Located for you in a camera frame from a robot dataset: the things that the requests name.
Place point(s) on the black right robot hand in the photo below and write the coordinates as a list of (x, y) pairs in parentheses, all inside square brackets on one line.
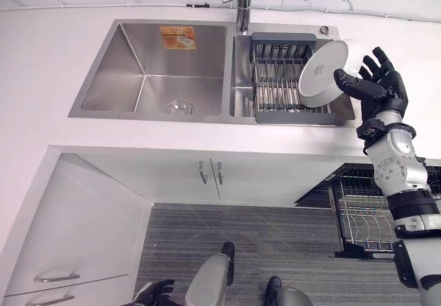
[(373, 90)]

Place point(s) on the round sink drain strainer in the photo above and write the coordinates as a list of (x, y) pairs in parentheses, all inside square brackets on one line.
[(180, 107)]

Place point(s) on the grey dish drainer rack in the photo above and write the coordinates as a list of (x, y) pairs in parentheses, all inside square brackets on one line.
[(275, 78)]

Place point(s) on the silver robot leg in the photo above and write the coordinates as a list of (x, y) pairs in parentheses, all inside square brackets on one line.
[(213, 278), (284, 294)]

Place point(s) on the chrome kitchen faucet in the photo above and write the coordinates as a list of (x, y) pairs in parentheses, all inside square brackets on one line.
[(242, 6)]

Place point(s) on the round chrome soap dispenser hole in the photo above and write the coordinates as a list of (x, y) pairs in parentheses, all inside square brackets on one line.
[(324, 29)]

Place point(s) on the silver left robot leg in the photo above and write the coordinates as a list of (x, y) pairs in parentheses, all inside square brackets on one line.
[(213, 278)]

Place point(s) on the silver right robot leg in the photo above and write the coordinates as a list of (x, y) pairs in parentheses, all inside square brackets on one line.
[(284, 294)]

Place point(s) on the orange sticker label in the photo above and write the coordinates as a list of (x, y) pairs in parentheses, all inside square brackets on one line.
[(177, 37)]

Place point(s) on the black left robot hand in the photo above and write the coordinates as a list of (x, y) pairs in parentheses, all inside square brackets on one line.
[(154, 291)]

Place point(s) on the stainless steel double sink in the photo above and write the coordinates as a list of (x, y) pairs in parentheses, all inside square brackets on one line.
[(155, 75)]

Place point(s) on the white round plate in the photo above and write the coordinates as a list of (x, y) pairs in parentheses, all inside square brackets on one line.
[(322, 73)]

